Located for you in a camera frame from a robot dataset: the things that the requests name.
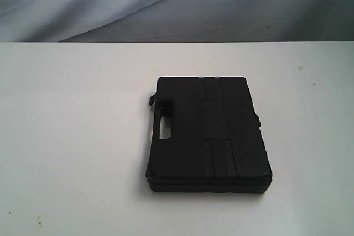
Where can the grey backdrop cloth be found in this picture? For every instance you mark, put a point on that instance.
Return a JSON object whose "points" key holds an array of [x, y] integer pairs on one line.
{"points": [[176, 20]]}

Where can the black plastic carrying case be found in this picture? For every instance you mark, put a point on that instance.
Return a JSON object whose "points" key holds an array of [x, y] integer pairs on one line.
{"points": [[206, 137]]}

